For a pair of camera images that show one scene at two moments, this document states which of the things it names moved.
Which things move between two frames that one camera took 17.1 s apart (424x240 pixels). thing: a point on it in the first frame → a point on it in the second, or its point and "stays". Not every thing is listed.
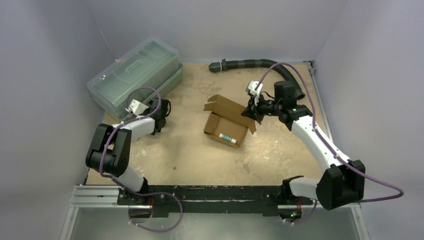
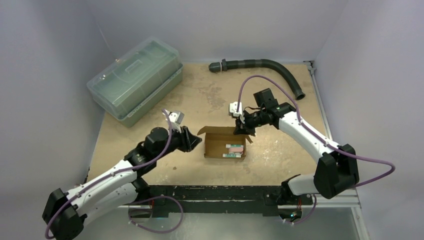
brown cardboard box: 224,122 → 216,138
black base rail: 179,200 stays
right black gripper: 257,109 → 247,122
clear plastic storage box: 149,69 stays
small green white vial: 232,140 → 231,155
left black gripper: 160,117 → 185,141
